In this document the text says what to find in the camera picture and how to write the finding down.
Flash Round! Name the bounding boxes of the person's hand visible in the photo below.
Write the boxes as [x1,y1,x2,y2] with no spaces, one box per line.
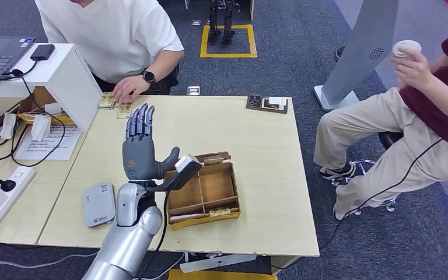
[392,52,436,92]

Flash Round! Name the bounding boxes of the person's left hand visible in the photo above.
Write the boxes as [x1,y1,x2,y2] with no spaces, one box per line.
[113,75,151,104]

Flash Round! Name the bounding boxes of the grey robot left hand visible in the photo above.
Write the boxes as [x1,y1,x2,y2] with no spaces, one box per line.
[121,103,181,183]

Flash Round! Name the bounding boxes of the wooden compartment box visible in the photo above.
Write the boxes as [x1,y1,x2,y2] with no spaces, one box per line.
[163,151,242,231]

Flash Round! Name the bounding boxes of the person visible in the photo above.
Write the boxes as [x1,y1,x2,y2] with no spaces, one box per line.
[34,0,185,104]
[313,23,448,222]

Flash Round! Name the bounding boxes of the white grey card reader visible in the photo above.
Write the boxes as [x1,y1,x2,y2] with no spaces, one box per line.
[82,182,117,229]

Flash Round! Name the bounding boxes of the white handheld controller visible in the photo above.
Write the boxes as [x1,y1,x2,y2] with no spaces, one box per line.
[392,40,422,59]

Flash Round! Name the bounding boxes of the grey kiosk stand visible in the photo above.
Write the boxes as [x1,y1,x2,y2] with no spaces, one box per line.
[313,0,401,113]

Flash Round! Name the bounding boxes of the white shelf stand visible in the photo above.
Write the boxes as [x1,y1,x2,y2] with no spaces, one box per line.
[0,43,102,134]

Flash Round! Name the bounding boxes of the black round stool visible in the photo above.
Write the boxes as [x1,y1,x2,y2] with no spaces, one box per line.
[330,131,404,214]

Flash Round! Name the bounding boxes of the printed paper sheet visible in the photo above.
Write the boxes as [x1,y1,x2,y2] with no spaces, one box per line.
[14,125,82,161]

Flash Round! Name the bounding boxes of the brown cardboard box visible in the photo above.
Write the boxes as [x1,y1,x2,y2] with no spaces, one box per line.
[17,86,76,128]

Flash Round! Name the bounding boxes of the white paper tag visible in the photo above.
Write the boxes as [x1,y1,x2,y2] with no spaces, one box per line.
[30,114,53,142]
[0,113,18,141]

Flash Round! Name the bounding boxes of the black humanoid robot legs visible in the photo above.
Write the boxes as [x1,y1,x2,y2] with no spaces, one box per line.
[208,0,237,46]

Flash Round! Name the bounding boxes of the dark desk tray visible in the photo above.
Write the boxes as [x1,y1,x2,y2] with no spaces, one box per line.
[246,94,289,114]

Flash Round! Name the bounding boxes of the white power strip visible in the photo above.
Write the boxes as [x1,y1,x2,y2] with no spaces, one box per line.
[0,166,37,242]

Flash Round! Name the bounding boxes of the black power plug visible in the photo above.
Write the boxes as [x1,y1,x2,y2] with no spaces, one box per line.
[0,174,17,193]

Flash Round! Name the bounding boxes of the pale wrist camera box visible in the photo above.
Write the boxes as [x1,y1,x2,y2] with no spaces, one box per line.
[174,153,203,174]

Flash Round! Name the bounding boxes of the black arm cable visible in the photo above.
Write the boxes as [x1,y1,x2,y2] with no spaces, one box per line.
[136,189,171,280]

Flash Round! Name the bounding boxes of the thin black controller cable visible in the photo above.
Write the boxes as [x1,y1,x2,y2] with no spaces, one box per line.
[270,121,448,271]

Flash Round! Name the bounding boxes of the black laptop cable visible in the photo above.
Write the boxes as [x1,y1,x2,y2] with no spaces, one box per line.
[10,68,67,168]

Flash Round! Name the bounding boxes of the black drive cable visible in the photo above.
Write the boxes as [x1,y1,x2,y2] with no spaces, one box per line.
[0,59,39,81]

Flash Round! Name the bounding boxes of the white bracket bar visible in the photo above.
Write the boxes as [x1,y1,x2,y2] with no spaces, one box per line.
[179,254,258,274]

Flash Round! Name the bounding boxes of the grey floor cable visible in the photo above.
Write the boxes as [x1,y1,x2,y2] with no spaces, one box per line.
[0,251,99,270]

